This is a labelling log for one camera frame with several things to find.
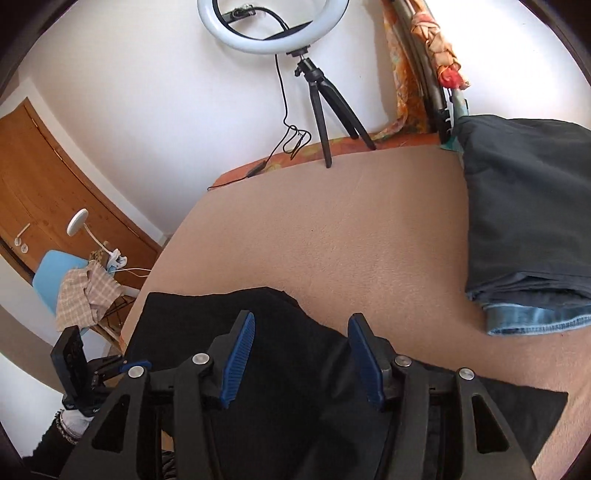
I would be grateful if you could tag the light blue chair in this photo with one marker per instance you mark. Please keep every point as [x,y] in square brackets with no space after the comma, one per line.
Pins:
[49,275]

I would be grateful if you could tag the checkered beige cloth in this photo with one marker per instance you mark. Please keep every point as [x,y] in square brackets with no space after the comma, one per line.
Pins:
[84,296]

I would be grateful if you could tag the white clip desk lamp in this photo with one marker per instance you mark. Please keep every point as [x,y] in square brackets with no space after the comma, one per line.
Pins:
[116,262]

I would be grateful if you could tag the folded blue jeans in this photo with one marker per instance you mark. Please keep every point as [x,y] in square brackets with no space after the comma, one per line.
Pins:
[507,319]

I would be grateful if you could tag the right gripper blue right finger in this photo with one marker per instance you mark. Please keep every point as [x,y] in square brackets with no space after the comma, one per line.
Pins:
[369,364]

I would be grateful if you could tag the orange patterned scarf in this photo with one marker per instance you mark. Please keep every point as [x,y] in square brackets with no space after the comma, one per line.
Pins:
[412,117]

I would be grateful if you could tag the left gloved hand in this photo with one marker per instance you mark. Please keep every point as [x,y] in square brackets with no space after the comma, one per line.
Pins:
[72,424]

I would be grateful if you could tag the pink bed blanket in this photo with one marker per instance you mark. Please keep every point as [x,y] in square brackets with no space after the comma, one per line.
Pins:
[383,233]

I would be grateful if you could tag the black mini tripod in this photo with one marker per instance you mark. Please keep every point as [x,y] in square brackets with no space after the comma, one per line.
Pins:
[321,89]

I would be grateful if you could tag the wooden door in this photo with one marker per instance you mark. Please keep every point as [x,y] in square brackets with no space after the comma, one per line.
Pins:
[48,203]

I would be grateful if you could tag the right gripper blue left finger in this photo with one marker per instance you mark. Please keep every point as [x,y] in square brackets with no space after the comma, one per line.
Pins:
[124,439]

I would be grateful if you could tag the silver folded tripod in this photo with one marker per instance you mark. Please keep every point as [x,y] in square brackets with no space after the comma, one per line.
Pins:
[436,67]

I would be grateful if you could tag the black pants with pink trim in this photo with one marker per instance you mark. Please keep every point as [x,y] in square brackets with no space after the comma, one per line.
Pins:
[303,412]

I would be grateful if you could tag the folded dark grey pants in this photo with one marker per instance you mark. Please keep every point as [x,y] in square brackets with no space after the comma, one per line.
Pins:
[529,210]

